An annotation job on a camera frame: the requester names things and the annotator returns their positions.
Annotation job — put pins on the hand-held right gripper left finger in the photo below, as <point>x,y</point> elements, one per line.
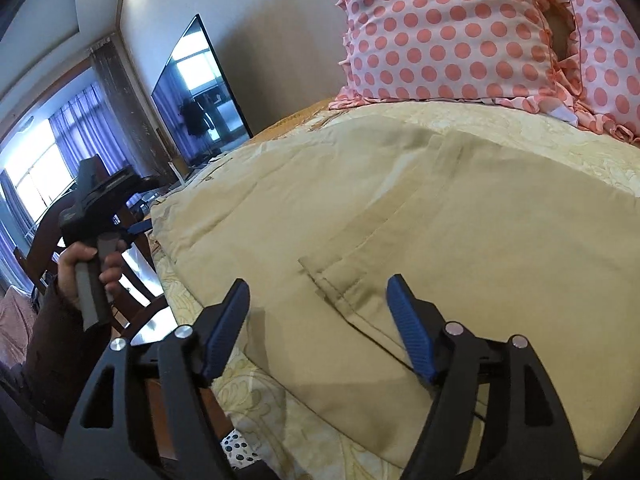
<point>222,330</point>

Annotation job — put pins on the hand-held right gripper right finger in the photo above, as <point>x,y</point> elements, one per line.
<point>407,325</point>

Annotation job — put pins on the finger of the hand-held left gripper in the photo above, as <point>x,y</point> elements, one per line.
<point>139,226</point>

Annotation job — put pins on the beige pants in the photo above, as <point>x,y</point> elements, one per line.
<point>380,240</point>

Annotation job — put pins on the person's left forearm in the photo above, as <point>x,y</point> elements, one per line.
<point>47,355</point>

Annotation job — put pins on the person's left hand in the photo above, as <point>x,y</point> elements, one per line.
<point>87,272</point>

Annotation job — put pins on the wooden chair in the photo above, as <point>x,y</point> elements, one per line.
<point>142,285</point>

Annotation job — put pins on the purple window curtains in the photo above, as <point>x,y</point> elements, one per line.
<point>75,130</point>

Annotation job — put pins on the yellow floral bedspread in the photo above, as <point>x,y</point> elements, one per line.
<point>265,410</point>

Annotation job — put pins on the brown patterned curtain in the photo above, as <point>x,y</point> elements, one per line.
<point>132,105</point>

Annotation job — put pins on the white spotted cloth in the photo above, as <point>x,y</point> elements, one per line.
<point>239,452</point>

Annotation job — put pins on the pink patterned cloth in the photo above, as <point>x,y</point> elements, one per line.
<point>15,320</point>

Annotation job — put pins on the flat screen television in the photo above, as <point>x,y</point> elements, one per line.
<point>200,95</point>

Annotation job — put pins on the pink polka dot pillow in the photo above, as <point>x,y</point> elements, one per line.
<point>605,45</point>
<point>440,35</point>

